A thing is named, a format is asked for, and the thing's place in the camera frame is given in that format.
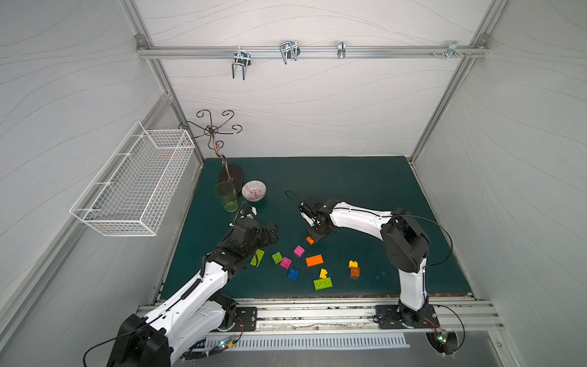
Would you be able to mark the blue brick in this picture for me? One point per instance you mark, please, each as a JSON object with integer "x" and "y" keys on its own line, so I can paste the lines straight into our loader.
{"x": 293, "y": 274}

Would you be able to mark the magenta brick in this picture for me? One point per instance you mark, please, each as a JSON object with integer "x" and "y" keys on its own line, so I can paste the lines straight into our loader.
{"x": 299, "y": 251}
{"x": 285, "y": 263}

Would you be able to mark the metal hook four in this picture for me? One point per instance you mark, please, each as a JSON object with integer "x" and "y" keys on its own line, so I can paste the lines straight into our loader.
{"x": 452, "y": 51}

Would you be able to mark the metal hook stand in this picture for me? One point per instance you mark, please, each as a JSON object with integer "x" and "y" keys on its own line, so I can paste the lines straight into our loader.
{"x": 229, "y": 173}

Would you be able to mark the aluminium cross bar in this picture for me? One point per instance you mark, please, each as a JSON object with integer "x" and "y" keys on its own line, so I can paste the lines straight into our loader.
{"x": 307, "y": 52}

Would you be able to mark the metal hook two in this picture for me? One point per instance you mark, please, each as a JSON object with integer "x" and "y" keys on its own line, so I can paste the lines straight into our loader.
{"x": 290, "y": 51}

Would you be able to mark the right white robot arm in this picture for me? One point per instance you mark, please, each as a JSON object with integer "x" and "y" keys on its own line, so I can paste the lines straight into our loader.
{"x": 406, "y": 244}

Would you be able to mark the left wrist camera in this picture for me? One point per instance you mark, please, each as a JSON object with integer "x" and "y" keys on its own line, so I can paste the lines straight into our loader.
{"x": 248, "y": 211}

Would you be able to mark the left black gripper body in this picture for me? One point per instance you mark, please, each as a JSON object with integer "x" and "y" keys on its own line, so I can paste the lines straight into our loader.
{"x": 267, "y": 234}

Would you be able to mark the green plastic cup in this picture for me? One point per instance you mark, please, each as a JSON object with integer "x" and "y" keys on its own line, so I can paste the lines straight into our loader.
{"x": 225, "y": 192}

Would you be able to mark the striped ceramic bowl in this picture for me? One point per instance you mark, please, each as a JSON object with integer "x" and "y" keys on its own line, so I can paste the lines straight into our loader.
{"x": 254, "y": 190}

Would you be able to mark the wide lime green brick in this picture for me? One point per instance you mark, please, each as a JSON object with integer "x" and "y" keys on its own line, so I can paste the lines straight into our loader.
{"x": 322, "y": 283}

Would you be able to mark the magenta brick lower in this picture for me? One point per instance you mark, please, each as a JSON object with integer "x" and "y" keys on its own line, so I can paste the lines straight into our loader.
{"x": 285, "y": 263}

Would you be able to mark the metal hook three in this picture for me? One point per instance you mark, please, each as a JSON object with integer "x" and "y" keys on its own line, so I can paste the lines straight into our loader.
{"x": 341, "y": 50}

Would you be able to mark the metal hook one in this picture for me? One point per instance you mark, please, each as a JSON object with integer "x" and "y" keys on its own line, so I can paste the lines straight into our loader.
{"x": 242, "y": 61}

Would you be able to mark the orange 2x3 brick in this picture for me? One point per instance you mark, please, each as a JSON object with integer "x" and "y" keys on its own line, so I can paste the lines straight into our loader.
{"x": 314, "y": 260}

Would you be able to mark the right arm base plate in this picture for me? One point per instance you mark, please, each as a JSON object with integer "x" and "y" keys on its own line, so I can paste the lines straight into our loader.
{"x": 395, "y": 317}

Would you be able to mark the long lime green brick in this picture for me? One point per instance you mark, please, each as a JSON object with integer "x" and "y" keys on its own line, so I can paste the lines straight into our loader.
{"x": 257, "y": 257}

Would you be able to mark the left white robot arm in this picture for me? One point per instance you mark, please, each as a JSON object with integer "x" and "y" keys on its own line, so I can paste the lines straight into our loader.
{"x": 164, "y": 334}

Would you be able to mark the dark orange brick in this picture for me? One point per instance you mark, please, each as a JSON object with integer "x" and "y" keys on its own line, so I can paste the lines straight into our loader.
{"x": 354, "y": 272}

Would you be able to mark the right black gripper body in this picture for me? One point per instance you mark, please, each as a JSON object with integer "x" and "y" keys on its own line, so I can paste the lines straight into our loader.
{"x": 316, "y": 225}

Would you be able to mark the magenta brick upper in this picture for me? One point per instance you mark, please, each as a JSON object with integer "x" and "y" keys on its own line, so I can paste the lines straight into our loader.
{"x": 299, "y": 251}

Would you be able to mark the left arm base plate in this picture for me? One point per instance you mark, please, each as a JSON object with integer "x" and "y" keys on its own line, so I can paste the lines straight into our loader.
{"x": 242, "y": 319}

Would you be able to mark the small green brick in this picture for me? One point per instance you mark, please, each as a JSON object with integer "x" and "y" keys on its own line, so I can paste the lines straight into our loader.
{"x": 277, "y": 258}

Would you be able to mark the white wire basket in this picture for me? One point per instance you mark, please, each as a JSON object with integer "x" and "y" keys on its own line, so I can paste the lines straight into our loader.
{"x": 132, "y": 192}

